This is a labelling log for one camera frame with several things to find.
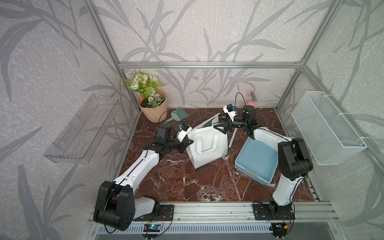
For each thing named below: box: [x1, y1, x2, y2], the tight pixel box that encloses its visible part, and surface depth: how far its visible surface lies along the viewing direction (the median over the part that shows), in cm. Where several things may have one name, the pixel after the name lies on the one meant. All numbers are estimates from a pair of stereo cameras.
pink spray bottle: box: [246, 91, 258, 108], surface depth 107 cm
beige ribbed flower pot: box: [137, 91, 168, 123], surface depth 102 cm
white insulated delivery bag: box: [186, 112, 228, 169], surface depth 83 cm
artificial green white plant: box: [121, 71, 166, 109], surface depth 96 cm
